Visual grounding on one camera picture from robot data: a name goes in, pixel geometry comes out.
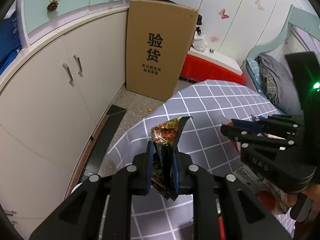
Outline black orange snack wrapper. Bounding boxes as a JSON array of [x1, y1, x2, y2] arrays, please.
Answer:
[[151, 116, 190, 201]]

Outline person right hand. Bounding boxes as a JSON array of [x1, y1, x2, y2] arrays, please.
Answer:
[[302, 182, 320, 202]]

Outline grey quilt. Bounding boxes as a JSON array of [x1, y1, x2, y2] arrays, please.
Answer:
[[257, 54, 303, 115]]

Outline orange red snack bag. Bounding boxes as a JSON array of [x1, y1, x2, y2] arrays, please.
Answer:
[[255, 177, 291, 215]]

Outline grey checked bed sheet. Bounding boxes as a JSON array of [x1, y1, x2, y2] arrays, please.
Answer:
[[107, 79, 304, 240]]

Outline red white storage bench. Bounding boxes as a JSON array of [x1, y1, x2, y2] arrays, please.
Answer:
[[180, 48, 245, 85]]

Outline white plastic bag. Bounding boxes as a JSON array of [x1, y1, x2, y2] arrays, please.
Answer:
[[192, 32, 208, 52]]

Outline mint green bed headboard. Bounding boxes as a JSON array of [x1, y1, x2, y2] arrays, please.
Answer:
[[243, 4, 320, 67]]

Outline cream lower cabinet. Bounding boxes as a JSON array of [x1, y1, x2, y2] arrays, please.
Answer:
[[1, 7, 127, 239]]

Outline white wardrobe doors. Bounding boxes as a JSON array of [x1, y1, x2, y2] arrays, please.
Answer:
[[159, 0, 298, 63]]

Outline tall brown cardboard box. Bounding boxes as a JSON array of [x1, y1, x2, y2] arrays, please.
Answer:
[[126, 0, 198, 102]]

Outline blue plastic bag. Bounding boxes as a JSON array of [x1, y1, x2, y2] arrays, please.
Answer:
[[0, 12, 22, 74]]

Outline left pine cone ornament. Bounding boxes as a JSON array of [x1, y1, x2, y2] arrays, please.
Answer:
[[47, 0, 59, 12]]

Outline mint green drawer unit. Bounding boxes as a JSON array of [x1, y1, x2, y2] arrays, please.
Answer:
[[16, 0, 129, 48]]

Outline pink butterfly wall sticker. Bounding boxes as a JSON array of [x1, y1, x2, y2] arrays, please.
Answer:
[[219, 8, 229, 20]]

